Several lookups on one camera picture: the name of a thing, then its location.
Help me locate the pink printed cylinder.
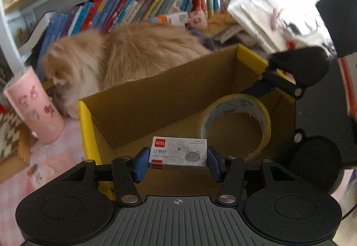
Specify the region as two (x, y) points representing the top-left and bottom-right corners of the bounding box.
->
(3, 65), (65, 144)

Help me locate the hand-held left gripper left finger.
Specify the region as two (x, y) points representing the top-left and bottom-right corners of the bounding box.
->
(60, 147), (151, 206)

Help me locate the row of books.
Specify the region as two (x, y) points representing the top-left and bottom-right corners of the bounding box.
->
(39, 0), (224, 48)

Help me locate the purple cloth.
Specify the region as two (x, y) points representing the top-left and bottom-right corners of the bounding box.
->
(190, 30), (216, 51)

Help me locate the white orange carton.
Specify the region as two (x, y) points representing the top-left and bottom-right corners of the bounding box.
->
(154, 11), (189, 27)

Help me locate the wooden chessboard box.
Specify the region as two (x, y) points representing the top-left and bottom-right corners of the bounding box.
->
(0, 108), (32, 164)

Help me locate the white staple box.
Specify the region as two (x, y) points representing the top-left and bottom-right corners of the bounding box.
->
(149, 136), (208, 172)

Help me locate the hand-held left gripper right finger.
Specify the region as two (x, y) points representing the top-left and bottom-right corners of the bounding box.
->
(207, 146), (297, 205)

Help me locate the clear tape roll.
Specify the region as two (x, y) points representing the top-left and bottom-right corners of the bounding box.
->
(198, 93), (272, 161)

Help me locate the thick dark cover book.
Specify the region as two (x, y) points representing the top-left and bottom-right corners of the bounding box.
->
(18, 11), (58, 52)

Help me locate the pink pig plush toy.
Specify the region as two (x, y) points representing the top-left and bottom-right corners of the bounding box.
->
(188, 10), (208, 30)

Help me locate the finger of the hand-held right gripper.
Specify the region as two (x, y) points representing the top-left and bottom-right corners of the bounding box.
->
(293, 128), (307, 144)
(241, 68), (305, 99)

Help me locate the fluffy orange cat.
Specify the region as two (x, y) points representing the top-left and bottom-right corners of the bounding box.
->
(41, 21), (216, 120)

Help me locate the yellow cardboard box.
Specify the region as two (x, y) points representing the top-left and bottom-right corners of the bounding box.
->
(78, 43), (299, 200)

